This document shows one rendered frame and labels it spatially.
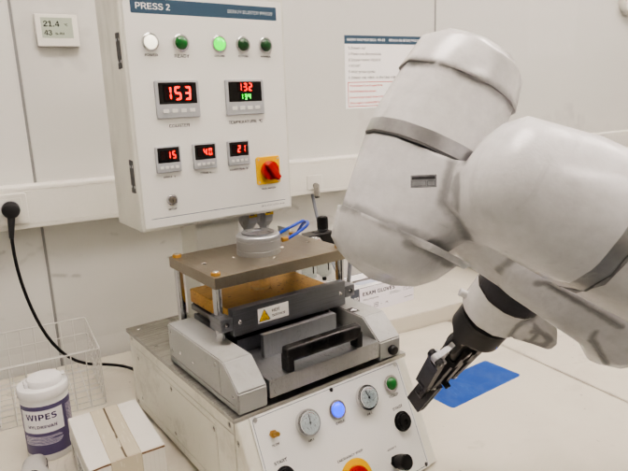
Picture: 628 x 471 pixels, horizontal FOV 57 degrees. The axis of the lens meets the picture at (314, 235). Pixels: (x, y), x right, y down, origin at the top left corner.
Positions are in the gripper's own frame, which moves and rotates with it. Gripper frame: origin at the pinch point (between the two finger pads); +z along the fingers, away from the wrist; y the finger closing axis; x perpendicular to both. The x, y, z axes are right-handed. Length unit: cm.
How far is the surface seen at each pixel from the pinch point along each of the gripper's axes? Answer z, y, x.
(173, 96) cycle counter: -15, 21, -61
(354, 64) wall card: -1, -52, -96
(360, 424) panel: 7.6, 8.7, -1.7
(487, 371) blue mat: 23.2, -39.6, -5.3
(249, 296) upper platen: 3.9, 16.8, -28.8
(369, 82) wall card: 3, -57, -92
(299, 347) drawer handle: -2.5, 17.5, -13.3
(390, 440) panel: 9.8, 3.8, 2.0
